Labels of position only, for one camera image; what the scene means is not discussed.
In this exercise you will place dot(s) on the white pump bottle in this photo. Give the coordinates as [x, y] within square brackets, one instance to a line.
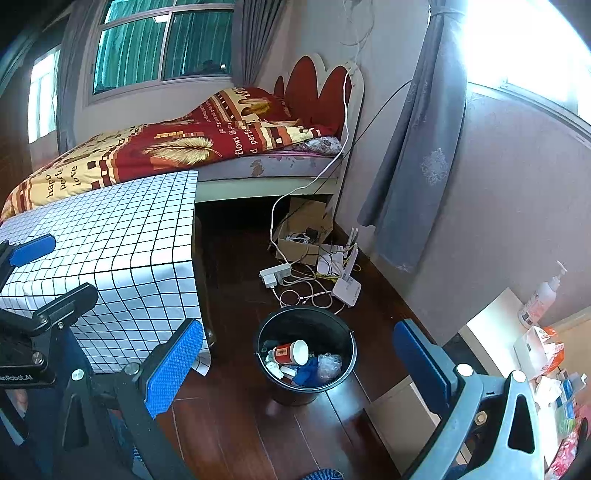
[538, 297]

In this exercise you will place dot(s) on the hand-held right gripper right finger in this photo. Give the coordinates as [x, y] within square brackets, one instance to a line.
[420, 364]

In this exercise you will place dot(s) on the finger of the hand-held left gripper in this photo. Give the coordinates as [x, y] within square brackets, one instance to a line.
[32, 249]
[64, 302]

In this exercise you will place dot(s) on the bright window above cabinet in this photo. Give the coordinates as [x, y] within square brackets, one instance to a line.
[531, 46]

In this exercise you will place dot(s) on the red paper cup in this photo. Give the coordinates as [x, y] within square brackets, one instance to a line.
[288, 354]

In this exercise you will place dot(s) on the grey curtain between windows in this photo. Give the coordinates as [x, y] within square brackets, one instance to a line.
[71, 83]

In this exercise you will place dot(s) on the mattress with floral sheet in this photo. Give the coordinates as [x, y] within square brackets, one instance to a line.
[286, 164]

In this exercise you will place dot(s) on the cardboard box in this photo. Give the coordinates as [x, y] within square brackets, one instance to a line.
[304, 217]

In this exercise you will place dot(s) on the white router with antennas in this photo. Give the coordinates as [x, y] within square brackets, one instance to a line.
[346, 290]

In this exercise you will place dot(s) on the white checked tablecloth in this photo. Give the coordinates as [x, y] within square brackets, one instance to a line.
[115, 240]

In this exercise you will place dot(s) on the large sliding window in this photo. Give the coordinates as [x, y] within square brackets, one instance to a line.
[194, 46]

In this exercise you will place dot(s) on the person's striped slipper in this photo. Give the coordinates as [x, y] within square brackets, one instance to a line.
[323, 475]

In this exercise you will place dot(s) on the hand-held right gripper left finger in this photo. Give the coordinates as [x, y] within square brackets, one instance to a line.
[175, 369]

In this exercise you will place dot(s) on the red and yellow printed blanket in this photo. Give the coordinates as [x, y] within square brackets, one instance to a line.
[161, 147]

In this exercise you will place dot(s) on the white modem box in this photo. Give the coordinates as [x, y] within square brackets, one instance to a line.
[330, 263]

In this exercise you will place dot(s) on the grey curtain beside headboard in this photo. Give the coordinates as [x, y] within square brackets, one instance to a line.
[254, 41]

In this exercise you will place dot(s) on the white and orange tissue box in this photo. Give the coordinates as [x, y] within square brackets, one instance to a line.
[531, 353]

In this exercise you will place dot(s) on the long grey patterned curtain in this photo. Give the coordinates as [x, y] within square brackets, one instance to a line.
[415, 152]

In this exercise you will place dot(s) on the floral pillow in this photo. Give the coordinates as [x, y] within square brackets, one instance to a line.
[323, 145]

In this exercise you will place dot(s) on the black trash bucket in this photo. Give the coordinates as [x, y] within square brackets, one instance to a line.
[295, 323]

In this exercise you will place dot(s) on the white power strip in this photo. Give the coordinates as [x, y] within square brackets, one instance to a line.
[275, 275]

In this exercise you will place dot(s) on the narrow bright window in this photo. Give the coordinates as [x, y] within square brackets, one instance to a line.
[41, 97]

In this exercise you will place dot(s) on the white cabinet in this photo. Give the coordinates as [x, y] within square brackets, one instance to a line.
[496, 323]

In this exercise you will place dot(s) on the pile of assorted small packets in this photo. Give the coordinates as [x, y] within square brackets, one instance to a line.
[568, 415]

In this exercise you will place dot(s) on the white bed with red headboard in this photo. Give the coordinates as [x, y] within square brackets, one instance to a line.
[323, 92]

